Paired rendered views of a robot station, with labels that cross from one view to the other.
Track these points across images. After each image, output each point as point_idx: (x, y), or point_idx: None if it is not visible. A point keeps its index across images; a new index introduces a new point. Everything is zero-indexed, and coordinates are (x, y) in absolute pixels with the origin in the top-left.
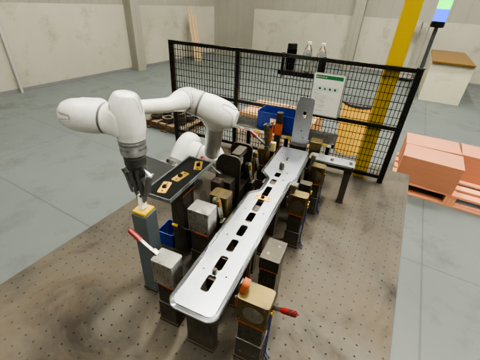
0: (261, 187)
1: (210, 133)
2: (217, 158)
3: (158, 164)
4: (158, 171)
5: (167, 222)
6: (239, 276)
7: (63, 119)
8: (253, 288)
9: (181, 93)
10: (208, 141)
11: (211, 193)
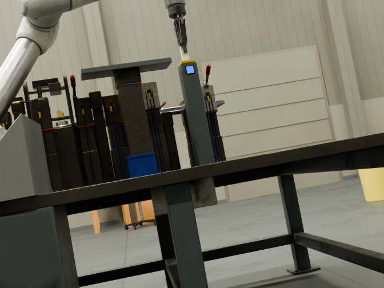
0: (56, 126)
1: (36, 59)
2: None
3: (31, 129)
4: (34, 147)
5: (133, 158)
6: (177, 112)
7: None
8: None
9: None
10: (24, 79)
11: (116, 94)
